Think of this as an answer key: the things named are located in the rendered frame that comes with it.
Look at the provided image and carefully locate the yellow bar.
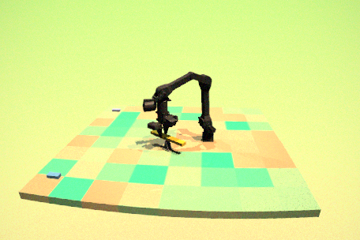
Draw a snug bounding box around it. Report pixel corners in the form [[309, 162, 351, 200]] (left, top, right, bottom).
[[150, 130, 186, 147]]

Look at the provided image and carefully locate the small blue flat block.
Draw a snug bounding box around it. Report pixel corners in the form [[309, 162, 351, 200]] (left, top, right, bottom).
[[46, 171, 61, 179]]

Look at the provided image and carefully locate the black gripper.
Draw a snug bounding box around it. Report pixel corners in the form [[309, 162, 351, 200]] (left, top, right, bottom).
[[147, 111, 170, 137]]

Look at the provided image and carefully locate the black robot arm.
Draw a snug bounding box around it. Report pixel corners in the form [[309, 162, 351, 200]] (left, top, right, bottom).
[[142, 72, 216, 142]]

